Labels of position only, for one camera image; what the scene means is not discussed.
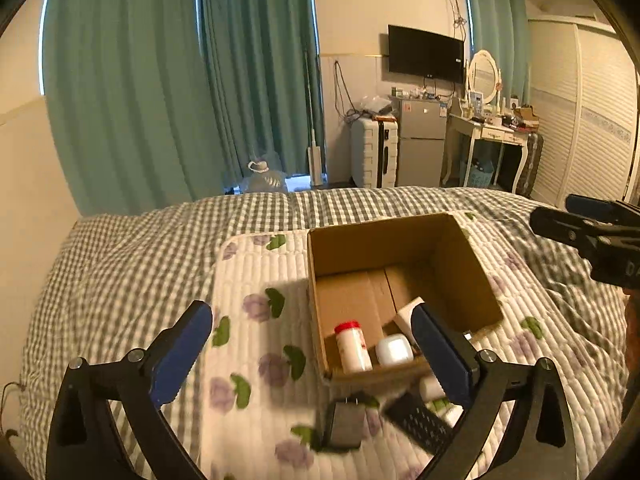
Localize white oval mirror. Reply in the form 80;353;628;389
467;49;501;105

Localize dark suitcase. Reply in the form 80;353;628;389
514;132;545;197

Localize white mop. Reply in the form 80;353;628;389
303;50;327;187

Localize white louvered wardrobe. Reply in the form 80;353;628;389
527;15;640;209

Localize black power adapter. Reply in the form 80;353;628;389
322;397;369;451

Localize white dressing table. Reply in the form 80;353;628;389
440;111;532;194

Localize grey refrigerator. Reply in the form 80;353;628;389
397;97;451;189

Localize brown cardboard box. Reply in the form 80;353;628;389
306;212;505;384

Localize clear water jug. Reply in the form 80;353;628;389
240;157;290;195

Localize white rounded earbuds case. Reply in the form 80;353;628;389
375;333;415;367

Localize clear plastic bag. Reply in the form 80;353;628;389
357;95;397;119

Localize floral quilted mat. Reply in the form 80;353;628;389
199;210;627;480

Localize narrow teal curtain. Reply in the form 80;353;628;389
460;0;532;107

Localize white bottle with red cap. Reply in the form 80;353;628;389
334;320;374;374

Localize wide teal curtain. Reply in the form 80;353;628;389
42;0;326;217

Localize black wall television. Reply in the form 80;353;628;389
387;24;466;85

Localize white bottle with green label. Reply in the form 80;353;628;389
418;375;464;429

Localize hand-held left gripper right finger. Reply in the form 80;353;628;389
409;302;579;480

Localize black remote control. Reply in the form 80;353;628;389
383;391;456;456

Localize blue laundry basket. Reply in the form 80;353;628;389
462;160;496;189

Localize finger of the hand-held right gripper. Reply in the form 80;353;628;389
529;207;603;256
565;194;640;221

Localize white suitcase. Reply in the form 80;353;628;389
349;117;400;190

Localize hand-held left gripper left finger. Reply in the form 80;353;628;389
46;300;214;480

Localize black wall cable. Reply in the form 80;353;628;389
332;59;362;122

